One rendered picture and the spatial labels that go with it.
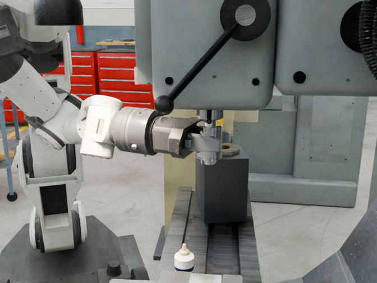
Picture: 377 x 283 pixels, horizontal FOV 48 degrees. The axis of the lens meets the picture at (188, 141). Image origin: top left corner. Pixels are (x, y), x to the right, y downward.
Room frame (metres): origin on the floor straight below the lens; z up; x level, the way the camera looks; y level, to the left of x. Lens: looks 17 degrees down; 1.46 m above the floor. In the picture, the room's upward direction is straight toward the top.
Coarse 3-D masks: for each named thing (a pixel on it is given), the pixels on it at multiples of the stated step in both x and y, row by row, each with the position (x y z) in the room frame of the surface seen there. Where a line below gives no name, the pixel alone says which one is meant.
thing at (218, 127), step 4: (200, 124) 0.74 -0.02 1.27; (204, 124) 0.74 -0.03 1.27; (216, 124) 0.74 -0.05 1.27; (220, 124) 0.74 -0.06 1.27; (200, 128) 0.73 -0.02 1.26; (204, 128) 0.72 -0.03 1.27; (208, 128) 0.72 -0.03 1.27; (212, 128) 0.72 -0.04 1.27; (216, 128) 0.72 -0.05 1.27; (220, 128) 0.73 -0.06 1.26; (208, 132) 0.72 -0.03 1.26; (212, 132) 0.72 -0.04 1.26
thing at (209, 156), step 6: (198, 132) 0.73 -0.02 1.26; (204, 132) 0.72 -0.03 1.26; (216, 132) 0.72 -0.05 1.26; (222, 132) 0.74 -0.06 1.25; (216, 138) 0.72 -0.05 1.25; (222, 138) 0.74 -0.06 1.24; (222, 144) 0.74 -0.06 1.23; (198, 156) 0.73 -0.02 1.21; (204, 156) 0.72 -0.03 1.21; (210, 156) 0.72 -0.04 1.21; (216, 156) 0.72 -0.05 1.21
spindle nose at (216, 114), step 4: (200, 112) 0.73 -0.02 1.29; (204, 112) 0.72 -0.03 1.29; (212, 112) 0.72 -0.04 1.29; (216, 112) 0.72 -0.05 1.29; (220, 112) 0.73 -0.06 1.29; (196, 116) 0.74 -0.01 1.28; (200, 116) 0.73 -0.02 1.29; (204, 116) 0.72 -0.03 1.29; (212, 116) 0.72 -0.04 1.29; (216, 116) 0.72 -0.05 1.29; (220, 116) 0.73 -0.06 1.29
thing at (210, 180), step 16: (224, 144) 1.15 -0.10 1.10; (224, 160) 1.06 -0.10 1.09; (240, 160) 1.07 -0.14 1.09; (208, 176) 1.06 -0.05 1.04; (224, 176) 1.06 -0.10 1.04; (240, 176) 1.07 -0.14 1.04; (208, 192) 1.06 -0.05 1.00; (224, 192) 1.06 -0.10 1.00; (240, 192) 1.07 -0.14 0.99; (208, 208) 1.06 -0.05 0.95; (224, 208) 1.06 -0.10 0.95; (240, 208) 1.07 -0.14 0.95
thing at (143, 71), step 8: (136, 0) 0.73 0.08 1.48; (144, 0) 0.73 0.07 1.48; (136, 8) 0.73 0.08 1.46; (144, 8) 0.73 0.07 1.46; (136, 16) 0.73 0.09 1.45; (144, 16) 0.73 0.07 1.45; (136, 24) 0.73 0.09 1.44; (144, 24) 0.73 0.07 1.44; (136, 32) 0.73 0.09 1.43; (144, 32) 0.73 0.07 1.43; (136, 40) 0.73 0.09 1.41; (144, 40) 0.73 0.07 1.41; (136, 48) 0.73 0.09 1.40; (144, 48) 0.73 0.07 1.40; (136, 56) 0.73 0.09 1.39; (144, 56) 0.73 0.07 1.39; (136, 64) 0.73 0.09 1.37; (144, 64) 0.73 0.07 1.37; (136, 72) 0.73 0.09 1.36; (144, 72) 0.73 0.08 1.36; (136, 80) 0.73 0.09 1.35; (144, 80) 0.73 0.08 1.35; (152, 80) 0.73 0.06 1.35
